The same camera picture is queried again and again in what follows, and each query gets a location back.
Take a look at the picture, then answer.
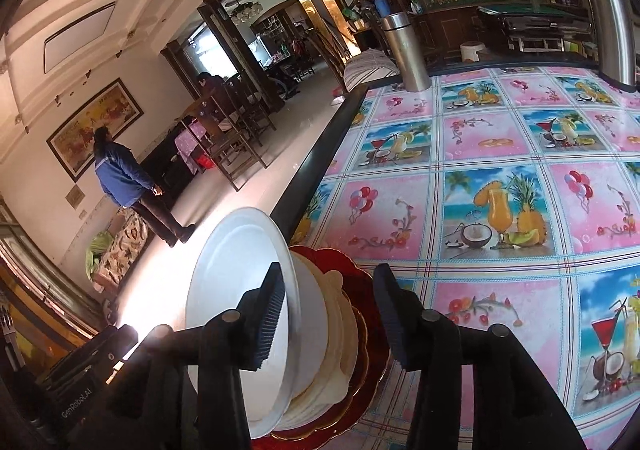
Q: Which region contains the white plastic stool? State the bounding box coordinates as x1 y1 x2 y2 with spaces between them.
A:
459 40 486 63

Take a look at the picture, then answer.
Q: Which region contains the patterned sofa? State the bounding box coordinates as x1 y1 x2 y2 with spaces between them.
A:
86 209 152 294

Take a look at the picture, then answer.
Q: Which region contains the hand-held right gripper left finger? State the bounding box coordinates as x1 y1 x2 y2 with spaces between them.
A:
94 261 287 450

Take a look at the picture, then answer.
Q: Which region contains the hanging chandelier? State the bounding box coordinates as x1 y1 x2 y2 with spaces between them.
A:
229 0 264 24

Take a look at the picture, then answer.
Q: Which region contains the striped cushion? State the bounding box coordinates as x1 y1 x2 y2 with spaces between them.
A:
343 48 402 91

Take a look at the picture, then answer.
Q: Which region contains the framed wall painting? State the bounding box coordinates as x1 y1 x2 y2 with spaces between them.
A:
46 78 145 183

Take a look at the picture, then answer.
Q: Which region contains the red glass plate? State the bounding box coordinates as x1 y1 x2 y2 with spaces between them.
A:
287 246 372 431
252 245 392 442

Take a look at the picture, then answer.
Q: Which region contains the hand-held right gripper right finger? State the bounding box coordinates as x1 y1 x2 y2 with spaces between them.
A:
372 263 587 450

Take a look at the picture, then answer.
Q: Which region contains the large steel thermos jug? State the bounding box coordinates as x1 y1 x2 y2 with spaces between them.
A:
584 0 639 94

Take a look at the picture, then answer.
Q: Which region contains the large white bowl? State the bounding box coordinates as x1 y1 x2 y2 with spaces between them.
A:
185 207 302 439

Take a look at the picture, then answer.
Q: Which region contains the dark wooden chair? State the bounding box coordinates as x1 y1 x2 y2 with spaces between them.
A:
181 88 267 192

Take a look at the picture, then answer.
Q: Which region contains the small steel flask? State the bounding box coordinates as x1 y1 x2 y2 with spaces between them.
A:
382 12 430 93

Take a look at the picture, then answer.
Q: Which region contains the green-topped game table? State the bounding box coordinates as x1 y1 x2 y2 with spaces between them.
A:
474 4 594 54

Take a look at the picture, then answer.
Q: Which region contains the rectangular ceiling light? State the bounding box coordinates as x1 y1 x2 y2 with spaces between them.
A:
43 2 117 76

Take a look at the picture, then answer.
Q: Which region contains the pink cloth covered table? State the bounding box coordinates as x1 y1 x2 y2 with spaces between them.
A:
174 116 209 157

